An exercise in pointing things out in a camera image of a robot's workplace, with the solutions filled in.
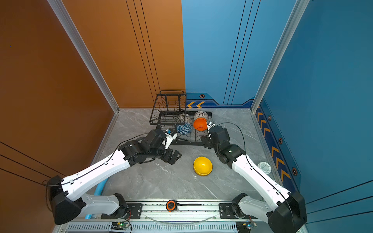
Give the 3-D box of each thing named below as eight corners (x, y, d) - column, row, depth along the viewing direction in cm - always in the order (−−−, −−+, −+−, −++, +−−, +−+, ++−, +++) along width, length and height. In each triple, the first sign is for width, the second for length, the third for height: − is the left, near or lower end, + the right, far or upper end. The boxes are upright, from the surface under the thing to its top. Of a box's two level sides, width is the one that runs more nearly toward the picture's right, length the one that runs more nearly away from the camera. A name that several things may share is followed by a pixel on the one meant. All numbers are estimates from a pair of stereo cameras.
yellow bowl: (193, 178, 86) (193, 174, 80) (193, 162, 92) (193, 156, 86) (211, 178, 86) (213, 174, 80) (210, 162, 92) (211, 156, 86)
